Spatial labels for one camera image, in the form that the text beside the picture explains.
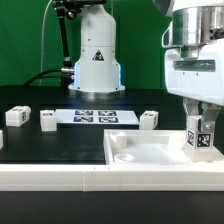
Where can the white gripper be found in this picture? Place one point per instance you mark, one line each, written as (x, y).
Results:
(200, 79)

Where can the white square tabletop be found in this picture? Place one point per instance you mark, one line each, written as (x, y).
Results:
(148, 147)

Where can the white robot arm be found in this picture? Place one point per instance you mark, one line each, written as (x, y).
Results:
(194, 57)

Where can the white sheet with tags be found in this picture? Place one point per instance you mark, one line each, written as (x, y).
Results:
(78, 116)

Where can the white U-shaped obstacle fence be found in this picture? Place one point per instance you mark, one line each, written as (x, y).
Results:
(84, 178)

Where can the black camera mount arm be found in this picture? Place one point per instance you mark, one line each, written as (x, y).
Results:
(70, 9)

